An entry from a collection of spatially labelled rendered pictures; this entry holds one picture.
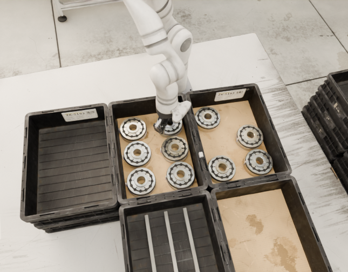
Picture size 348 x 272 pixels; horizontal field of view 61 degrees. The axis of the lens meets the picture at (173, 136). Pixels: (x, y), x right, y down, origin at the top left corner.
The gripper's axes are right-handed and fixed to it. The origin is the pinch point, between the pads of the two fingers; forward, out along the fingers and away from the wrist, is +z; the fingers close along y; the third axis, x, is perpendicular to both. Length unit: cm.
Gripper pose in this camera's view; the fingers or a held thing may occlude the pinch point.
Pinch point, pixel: (166, 125)
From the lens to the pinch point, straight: 114.0
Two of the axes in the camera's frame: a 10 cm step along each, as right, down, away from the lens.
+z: -0.3, 4.6, 8.9
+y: -5.5, 7.3, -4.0
